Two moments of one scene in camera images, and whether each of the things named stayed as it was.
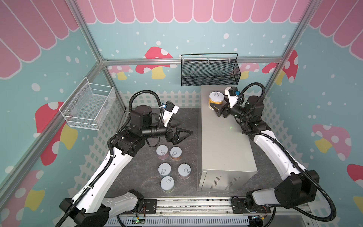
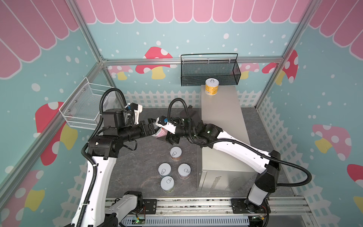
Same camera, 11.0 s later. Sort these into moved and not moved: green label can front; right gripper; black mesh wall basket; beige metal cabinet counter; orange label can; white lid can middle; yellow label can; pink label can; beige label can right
Moved: pink label can; yellow label can; right gripper
Not moved: green label can front; orange label can; black mesh wall basket; beige metal cabinet counter; beige label can right; white lid can middle
